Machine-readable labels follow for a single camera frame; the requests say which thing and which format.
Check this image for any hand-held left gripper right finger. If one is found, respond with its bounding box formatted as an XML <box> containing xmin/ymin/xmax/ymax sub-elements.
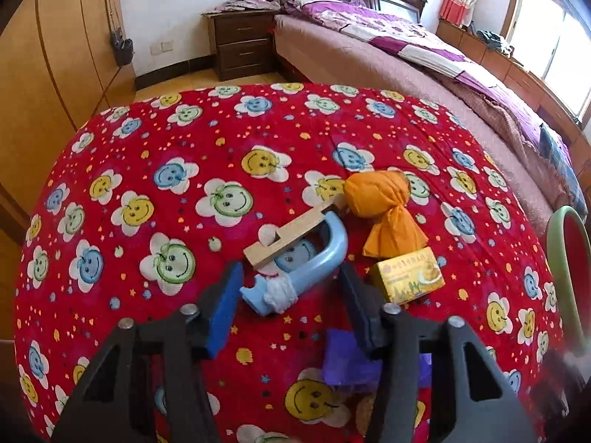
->
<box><xmin>339</xmin><ymin>263</ymin><xmax>539</xmax><ymax>443</ymax></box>

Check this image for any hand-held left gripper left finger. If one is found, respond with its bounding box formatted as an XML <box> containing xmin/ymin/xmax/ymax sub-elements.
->
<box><xmin>51</xmin><ymin>261</ymin><xmax>245</xmax><ymax>443</ymax></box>

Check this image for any small yellow box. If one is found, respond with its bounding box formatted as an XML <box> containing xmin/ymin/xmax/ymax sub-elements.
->
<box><xmin>368</xmin><ymin>247</ymin><xmax>447</xmax><ymax>306</ymax></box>

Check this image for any purple plastic wrapper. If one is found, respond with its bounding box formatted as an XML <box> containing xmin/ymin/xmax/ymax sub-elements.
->
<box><xmin>323</xmin><ymin>327</ymin><xmax>433</xmax><ymax>387</ymax></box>

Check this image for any light blue plastic handle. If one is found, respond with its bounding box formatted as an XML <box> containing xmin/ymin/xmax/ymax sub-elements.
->
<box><xmin>239</xmin><ymin>210</ymin><xmax>350</xmax><ymax>317</ymax></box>

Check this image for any small wooden block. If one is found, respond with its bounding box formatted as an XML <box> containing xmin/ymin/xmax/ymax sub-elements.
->
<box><xmin>243</xmin><ymin>198</ymin><xmax>347</xmax><ymax>269</ymax></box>

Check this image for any orange cloth bundle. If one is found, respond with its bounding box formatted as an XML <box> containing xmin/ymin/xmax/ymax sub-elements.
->
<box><xmin>343</xmin><ymin>170</ymin><xmax>429</xmax><ymax>259</ymax></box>

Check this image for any red basin with green rim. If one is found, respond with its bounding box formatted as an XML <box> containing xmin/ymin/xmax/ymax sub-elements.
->
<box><xmin>545</xmin><ymin>205</ymin><xmax>591</xmax><ymax>357</ymax></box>

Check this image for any red smiley flower blanket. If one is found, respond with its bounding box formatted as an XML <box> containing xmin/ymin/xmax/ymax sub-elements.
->
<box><xmin>13</xmin><ymin>82</ymin><xmax>574</xmax><ymax>443</ymax></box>

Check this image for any pink checked blanket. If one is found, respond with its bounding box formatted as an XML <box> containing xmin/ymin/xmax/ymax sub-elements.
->
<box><xmin>442</xmin><ymin>69</ymin><xmax>574</xmax><ymax>205</ymax></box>

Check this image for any bed with brown mattress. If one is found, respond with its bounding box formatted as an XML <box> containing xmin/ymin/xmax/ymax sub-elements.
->
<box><xmin>272</xmin><ymin>13</ymin><xmax>579</xmax><ymax>223</ymax></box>

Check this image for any blue plaid cloth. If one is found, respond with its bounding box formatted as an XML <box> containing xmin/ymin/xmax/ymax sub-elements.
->
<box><xmin>538</xmin><ymin>122</ymin><xmax>579</xmax><ymax>205</ymax></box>

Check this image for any dark wooden nightstand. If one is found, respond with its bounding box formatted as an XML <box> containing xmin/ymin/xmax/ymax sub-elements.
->
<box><xmin>201</xmin><ymin>7</ymin><xmax>280</xmax><ymax>82</ymax></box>

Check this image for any purple and white quilt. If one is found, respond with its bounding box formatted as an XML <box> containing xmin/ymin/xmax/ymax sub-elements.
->
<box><xmin>283</xmin><ymin>0</ymin><xmax>546</xmax><ymax>149</ymax></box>

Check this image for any black power adapter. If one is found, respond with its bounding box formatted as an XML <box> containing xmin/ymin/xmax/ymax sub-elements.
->
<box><xmin>109</xmin><ymin>30</ymin><xmax>135</xmax><ymax>66</ymax></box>

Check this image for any wooden window cabinet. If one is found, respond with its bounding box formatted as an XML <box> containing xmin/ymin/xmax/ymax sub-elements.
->
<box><xmin>436</xmin><ymin>18</ymin><xmax>591</xmax><ymax>158</ymax></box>

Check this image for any light wooden wardrobe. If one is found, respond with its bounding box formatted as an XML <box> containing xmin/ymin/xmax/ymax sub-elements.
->
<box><xmin>0</xmin><ymin>0</ymin><xmax>137</xmax><ymax>237</ymax></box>

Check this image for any dark clothes pile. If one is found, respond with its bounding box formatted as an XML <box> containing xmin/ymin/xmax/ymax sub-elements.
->
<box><xmin>475</xmin><ymin>29</ymin><xmax>516</xmax><ymax>56</ymax></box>

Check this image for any pink cloth on nightstand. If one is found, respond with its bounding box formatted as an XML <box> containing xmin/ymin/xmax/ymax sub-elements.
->
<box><xmin>205</xmin><ymin>0</ymin><xmax>282</xmax><ymax>15</ymax></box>

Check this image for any window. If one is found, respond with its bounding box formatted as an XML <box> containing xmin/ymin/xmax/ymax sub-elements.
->
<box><xmin>501</xmin><ymin>0</ymin><xmax>591</xmax><ymax>126</ymax></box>

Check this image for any black hanging cable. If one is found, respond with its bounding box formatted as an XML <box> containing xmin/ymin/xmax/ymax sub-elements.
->
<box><xmin>102</xmin><ymin>0</ymin><xmax>122</xmax><ymax>38</ymax></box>

